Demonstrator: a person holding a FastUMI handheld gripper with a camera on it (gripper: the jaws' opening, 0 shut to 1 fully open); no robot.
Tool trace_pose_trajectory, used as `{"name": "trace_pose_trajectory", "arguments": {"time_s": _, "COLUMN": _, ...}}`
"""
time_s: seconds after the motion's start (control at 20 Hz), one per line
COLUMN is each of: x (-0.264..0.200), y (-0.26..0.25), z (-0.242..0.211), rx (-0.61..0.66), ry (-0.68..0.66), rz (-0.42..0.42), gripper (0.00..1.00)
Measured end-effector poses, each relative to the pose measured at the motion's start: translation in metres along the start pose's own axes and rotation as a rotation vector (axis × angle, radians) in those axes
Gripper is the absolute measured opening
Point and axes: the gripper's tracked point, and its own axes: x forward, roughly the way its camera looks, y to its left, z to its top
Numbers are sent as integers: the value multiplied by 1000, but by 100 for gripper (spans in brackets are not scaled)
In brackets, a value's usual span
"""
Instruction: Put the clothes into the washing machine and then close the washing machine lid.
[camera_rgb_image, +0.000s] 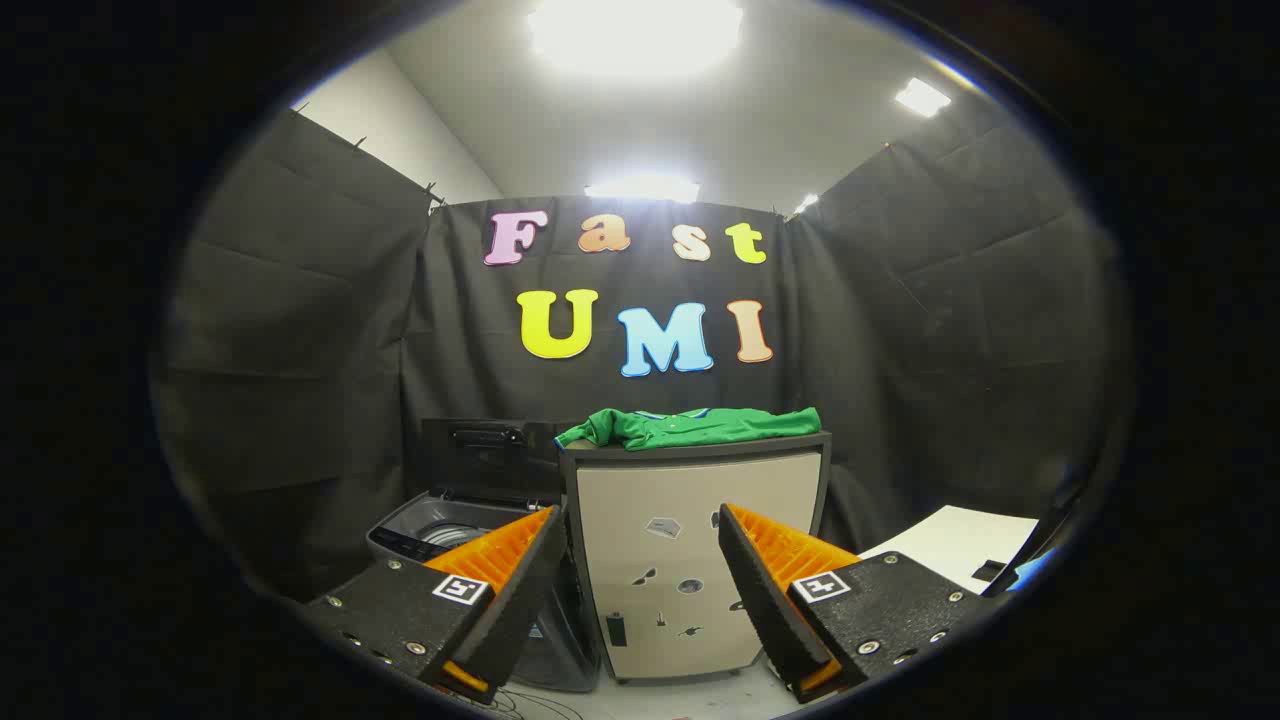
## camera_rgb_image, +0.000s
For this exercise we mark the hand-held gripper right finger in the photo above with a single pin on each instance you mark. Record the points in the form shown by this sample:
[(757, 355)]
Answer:
[(760, 600)]

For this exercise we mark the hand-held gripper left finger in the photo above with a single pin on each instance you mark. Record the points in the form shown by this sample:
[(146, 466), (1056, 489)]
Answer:
[(520, 590)]

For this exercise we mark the grey washing machine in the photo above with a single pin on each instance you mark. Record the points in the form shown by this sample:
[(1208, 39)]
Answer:
[(400, 530)]

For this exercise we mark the green polo shirt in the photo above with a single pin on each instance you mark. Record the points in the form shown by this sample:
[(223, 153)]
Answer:
[(690, 428)]

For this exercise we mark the white table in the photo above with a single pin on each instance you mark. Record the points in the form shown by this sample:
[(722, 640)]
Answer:
[(950, 540)]

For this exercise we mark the black backdrop cloth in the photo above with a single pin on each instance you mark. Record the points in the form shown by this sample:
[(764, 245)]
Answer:
[(450, 320)]

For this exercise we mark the rectangular ceiling light panel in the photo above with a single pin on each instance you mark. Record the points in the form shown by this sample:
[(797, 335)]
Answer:
[(806, 203), (642, 189), (922, 97)]

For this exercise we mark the beige cabinet with dark frame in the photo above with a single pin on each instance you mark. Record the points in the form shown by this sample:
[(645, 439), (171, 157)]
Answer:
[(650, 490)]

